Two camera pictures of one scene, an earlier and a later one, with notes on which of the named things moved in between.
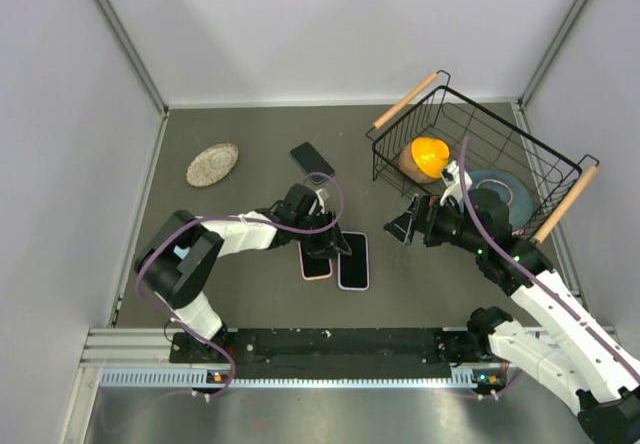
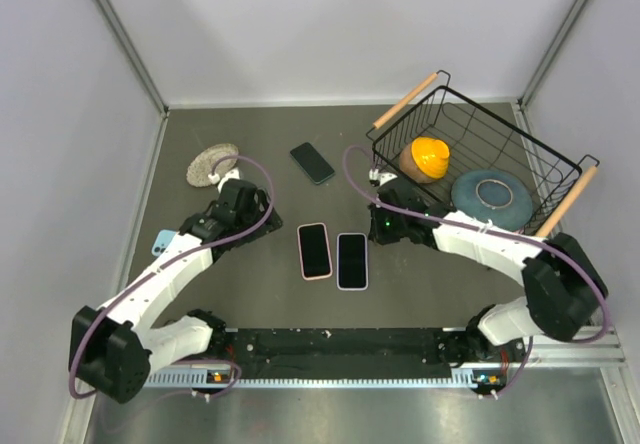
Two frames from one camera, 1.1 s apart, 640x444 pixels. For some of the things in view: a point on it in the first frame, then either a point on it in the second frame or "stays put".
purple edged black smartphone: (353, 269) stays put
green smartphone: (311, 162) stays put
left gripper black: (325, 244) -> (271, 224)
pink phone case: (310, 278) stays put
